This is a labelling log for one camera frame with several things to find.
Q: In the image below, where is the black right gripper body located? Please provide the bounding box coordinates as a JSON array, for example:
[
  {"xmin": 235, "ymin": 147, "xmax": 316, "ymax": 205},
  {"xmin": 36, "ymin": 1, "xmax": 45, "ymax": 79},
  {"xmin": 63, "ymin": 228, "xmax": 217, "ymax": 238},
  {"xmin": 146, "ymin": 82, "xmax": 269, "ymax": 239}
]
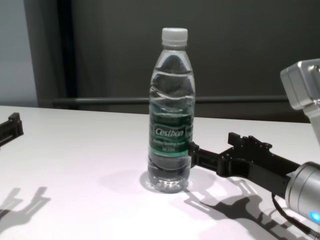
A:
[{"xmin": 217, "ymin": 146, "xmax": 301, "ymax": 199}]

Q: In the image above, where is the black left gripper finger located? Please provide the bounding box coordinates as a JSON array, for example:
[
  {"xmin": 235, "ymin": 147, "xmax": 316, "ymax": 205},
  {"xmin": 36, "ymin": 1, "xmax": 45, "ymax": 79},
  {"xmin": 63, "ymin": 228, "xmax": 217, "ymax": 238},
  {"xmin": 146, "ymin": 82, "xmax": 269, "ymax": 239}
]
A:
[{"xmin": 0, "ymin": 112, "xmax": 24, "ymax": 149}]

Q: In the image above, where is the clear water bottle green label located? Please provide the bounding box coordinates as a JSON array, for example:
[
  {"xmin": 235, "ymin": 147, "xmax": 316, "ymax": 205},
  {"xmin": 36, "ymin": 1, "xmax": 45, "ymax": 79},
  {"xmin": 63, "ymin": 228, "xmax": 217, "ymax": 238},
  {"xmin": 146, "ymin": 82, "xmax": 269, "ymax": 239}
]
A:
[{"xmin": 146, "ymin": 27, "xmax": 196, "ymax": 193}]

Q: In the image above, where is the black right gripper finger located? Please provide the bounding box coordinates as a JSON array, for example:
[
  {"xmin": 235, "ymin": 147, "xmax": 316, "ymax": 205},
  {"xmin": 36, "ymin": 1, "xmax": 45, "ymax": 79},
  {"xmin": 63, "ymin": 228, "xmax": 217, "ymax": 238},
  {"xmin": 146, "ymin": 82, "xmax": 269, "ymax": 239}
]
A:
[
  {"xmin": 227, "ymin": 132, "xmax": 274, "ymax": 153},
  {"xmin": 188, "ymin": 141, "xmax": 219, "ymax": 174}
]

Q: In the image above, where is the thin grey horizontal rail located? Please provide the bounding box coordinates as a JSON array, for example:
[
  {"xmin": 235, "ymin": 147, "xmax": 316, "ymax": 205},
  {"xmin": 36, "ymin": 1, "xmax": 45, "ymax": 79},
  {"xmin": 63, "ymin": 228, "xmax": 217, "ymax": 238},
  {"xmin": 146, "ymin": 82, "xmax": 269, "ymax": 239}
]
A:
[{"xmin": 52, "ymin": 95, "xmax": 289, "ymax": 105}]

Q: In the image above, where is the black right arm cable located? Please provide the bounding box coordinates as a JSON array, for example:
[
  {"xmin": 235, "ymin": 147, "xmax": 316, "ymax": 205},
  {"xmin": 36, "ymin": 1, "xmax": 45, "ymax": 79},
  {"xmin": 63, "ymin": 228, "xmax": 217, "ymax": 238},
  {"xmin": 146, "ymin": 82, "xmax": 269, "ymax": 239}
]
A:
[{"xmin": 271, "ymin": 192, "xmax": 320, "ymax": 237}]

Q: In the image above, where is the dark vertical post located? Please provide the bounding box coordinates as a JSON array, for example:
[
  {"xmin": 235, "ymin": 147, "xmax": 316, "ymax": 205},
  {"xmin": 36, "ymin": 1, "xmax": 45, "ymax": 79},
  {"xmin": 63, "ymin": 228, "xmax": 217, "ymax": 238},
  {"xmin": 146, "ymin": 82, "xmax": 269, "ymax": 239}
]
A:
[{"xmin": 56, "ymin": 0, "xmax": 79, "ymax": 108}]

